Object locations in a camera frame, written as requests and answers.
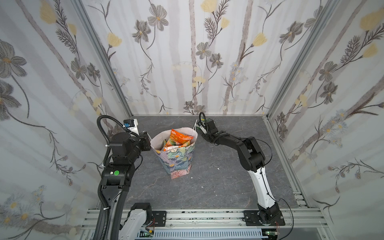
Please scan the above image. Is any orange mango candy bag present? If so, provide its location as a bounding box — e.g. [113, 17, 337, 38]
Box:
[163, 140, 191, 152]

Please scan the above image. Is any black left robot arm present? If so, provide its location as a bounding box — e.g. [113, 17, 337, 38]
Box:
[93, 115, 154, 240]

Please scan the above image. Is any small orange snack packet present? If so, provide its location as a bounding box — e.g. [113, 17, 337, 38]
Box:
[166, 130, 194, 147]

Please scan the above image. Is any floral white paper bag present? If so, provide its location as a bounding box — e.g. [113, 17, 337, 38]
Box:
[151, 124, 199, 179]

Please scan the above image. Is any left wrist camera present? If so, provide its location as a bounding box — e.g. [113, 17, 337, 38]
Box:
[123, 119, 139, 136]

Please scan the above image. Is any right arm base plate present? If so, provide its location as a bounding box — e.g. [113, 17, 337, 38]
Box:
[243, 211, 286, 227]

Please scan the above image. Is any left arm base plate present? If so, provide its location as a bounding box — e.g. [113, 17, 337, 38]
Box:
[150, 211, 167, 227]

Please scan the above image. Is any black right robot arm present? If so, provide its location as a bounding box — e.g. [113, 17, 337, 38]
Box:
[197, 112, 286, 227]

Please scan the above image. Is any white vented cable duct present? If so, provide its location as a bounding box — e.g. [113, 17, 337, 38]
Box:
[135, 229, 269, 240]

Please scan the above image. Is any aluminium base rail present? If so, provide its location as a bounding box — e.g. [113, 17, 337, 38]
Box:
[80, 191, 334, 240]

